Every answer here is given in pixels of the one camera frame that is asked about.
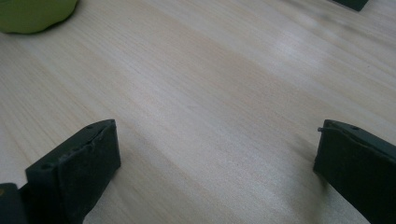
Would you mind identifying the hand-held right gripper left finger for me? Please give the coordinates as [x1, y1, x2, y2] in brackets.
[24, 119, 121, 224]

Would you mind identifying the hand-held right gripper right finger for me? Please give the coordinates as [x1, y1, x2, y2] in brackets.
[313, 119, 396, 224]

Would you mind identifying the green bottle with white cap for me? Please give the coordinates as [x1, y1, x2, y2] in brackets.
[0, 0, 78, 35]

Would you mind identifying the black wire rack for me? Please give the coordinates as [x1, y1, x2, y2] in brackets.
[331, 0, 370, 12]

